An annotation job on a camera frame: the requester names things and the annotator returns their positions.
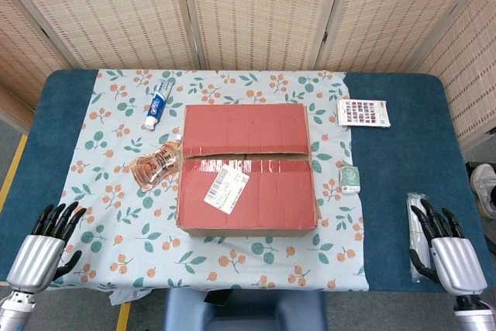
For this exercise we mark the white card with colour swatches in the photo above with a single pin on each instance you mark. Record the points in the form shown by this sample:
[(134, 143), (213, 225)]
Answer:
[(362, 114)]

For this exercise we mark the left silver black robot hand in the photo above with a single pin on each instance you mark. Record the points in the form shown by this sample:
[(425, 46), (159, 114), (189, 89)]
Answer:
[(36, 257)]

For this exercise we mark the green white tissue pack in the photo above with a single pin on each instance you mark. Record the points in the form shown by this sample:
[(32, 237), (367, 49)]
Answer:
[(350, 178)]

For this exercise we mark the white blue toothpaste tube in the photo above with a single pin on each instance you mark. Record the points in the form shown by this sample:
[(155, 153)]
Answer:
[(157, 106)]

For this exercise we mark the orange snack pouch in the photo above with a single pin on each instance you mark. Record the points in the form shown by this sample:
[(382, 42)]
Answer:
[(155, 164)]

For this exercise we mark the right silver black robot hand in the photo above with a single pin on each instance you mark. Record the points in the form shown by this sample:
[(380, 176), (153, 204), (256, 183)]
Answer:
[(453, 261)]

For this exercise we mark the floral orange fruit tablecloth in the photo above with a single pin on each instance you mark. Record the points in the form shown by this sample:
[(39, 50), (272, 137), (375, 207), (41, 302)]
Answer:
[(116, 238)]

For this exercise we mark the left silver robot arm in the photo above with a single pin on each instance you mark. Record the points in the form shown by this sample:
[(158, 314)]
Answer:
[(13, 311)]

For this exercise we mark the large brown cardboard box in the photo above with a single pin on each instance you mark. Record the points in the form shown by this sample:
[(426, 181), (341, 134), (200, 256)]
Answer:
[(248, 125)]

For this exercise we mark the clear bag of straws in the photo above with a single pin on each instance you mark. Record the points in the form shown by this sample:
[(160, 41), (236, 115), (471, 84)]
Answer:
[(415, 230)]

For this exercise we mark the blue chair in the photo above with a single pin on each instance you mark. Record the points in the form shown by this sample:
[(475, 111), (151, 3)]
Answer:
[(248, 311)]

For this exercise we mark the white sneaker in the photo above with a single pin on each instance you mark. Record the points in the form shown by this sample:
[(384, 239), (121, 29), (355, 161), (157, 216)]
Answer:
[(484, 187)]

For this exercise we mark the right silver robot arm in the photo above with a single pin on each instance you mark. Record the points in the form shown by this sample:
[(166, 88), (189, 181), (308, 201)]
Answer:
[(470, 315)]

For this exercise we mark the bamboo folding screen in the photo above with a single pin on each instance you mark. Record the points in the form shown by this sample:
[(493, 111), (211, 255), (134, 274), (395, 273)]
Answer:
[(252, 9)]

